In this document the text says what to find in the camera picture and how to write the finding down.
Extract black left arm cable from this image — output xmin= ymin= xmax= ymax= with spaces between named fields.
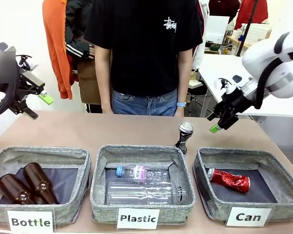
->
xmin=0 ymin=55 xmax=34 ymax=119

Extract grey fabric basket labelled Plastic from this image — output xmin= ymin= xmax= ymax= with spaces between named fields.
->
xmin=89 ymin=144 xmax=197 ymax=224

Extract person in black striped jacket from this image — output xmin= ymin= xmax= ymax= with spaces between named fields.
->
xmin=64 ymin=0 xmax=96 ymax=59

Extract white label reading Plastic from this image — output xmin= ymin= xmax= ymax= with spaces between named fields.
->
xmin=116 ymin=208 xmax=161 ymax=230

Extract person's left hand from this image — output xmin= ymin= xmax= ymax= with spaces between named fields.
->
xmin=173 ymin=106 xmax=186 ymax=117

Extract crushed red can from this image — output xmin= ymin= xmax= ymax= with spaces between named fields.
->
xmin=207 ymin=167 xmax=251 ymax=194

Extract grey fabric basket labelled Can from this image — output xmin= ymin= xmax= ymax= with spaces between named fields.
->
xmin=193 ymin=146 xmax=293 ymax=223

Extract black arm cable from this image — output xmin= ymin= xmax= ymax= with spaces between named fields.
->
xmin=254 ymin=35 xmax=291 ymax=110
xmin=0 ymin=55 xmax=34 ymax=119

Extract black printed t-shirt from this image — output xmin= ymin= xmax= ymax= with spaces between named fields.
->
xmin=84 ymin=0 xmax=204 ymax=98

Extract black pole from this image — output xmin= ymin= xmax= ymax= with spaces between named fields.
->
xmin=236 ymin=0 xmax=260 ymax=57

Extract wooden side table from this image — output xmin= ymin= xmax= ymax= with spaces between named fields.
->
xmin=224 ymin=35 xmax=247 ymax=57

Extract person's left forearm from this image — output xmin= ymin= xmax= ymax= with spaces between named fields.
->
xmin=176 ymin=70 xmax=194 ymax=104

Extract white table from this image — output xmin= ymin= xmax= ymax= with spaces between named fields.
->
xmin=197 ymin=53 xmax=293 ymax=119

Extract brown glass bottle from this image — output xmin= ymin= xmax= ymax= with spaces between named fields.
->
xmin=0 ymin=173 xmax=38 ymax=205
xmin=22 ymin=162 xmax=60 ymax=205

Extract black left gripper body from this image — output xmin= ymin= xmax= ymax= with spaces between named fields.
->
xmin=9 ymin=70 xmax=46 ymax=115

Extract large clear plastic bottle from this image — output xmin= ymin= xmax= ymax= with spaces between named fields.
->
xmin=106 ymin=180 xmax=188 ymax=206

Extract clear plastic bottle pink label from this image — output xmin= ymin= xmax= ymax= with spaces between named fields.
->
xmin=115 ymin=164 xmax=168 ymax=182

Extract grey fabric basket labelled Bottle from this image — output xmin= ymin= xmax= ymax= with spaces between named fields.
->
xmin=0 ymin=145 xmax=92 ymax=225

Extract white label reading Bottle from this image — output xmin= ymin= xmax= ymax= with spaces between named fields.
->
xmin=6 ymin=210 xmax=55 ymax=234

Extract person's right forearm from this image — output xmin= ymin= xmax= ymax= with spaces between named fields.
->
xmin=95 ymin=70 xmax=112 ymax=109

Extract person in white red jacket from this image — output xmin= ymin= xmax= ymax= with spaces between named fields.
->
xmin=191 ymin=0 xmax=211 ymax=70

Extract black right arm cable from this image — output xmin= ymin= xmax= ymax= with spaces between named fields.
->
xmin=254 ymin=35 xmax=291 ymax=110

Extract white label reading Can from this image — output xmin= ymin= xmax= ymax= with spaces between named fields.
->
xmin=225 ymin=207 xmax=272 ymax=228

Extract blue jeans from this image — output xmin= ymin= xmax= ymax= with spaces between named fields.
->
xmin=111 ymin=88 xmax=179 ymax=117

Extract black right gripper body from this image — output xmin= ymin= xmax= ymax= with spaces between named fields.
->
xmin=214 ymin=89 xmax=256 ymax=118

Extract crushed black can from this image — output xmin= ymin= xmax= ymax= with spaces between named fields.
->
xmin=174 ymin=121 xmax=195 ymax=155

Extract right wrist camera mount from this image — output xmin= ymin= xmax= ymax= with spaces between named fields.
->
xmin=214 ymin=75 xmax=246 ymax=95

